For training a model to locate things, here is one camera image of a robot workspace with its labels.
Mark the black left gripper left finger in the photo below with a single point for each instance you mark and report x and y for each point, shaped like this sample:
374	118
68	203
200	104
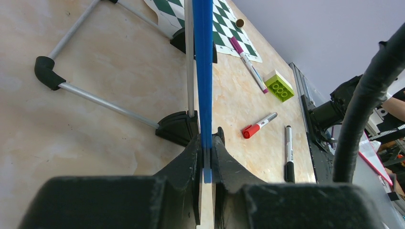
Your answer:
169	199

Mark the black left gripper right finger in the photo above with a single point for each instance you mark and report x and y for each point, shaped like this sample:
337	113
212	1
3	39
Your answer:
243	201

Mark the blue framed whiteboard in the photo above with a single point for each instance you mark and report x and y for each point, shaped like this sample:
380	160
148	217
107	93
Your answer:
199	51

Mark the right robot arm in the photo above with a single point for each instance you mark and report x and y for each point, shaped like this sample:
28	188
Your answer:
330	113

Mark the black marker pen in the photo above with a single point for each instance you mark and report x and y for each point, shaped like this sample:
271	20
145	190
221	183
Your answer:
289	173

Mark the red marker pen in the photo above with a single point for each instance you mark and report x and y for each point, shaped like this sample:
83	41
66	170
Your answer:
250	130

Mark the lime green toy brick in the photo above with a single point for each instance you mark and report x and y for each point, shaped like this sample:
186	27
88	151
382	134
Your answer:
279	86

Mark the purple marker pen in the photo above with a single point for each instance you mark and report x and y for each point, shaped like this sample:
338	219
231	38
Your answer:
248	64

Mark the small wooden cylinder piece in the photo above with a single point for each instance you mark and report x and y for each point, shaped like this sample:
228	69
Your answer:
239	23

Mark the green white chessboard mat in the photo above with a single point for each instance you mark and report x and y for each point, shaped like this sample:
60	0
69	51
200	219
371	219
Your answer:
171	18

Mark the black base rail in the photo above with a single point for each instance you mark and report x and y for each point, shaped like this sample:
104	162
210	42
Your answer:
320	153

